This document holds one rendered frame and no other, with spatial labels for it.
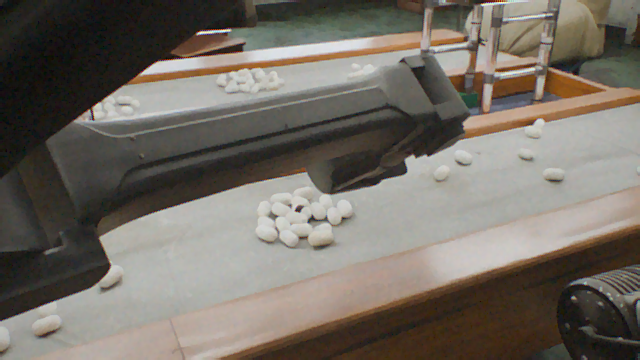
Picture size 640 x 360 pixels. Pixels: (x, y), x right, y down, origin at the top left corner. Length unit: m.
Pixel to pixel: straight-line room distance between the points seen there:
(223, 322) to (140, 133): 0.38
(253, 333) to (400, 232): 0.32
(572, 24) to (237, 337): 3.37
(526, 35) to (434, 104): 3.29
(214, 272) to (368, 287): 0.22
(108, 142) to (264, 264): 0.51
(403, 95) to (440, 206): 0.50
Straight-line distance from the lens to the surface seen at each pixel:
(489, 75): 1.31
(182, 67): 1.67
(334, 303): 0.71
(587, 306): 0.78
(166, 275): 0.82
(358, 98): 0.45
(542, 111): 1.38
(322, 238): 0.84
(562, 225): 0.92
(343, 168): 0.55
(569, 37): 3.83
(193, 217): 0.94
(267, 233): 0.85
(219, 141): 0.36
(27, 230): 0.31
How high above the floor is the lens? 1.21
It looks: 27 degrees down
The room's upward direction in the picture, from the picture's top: straight up
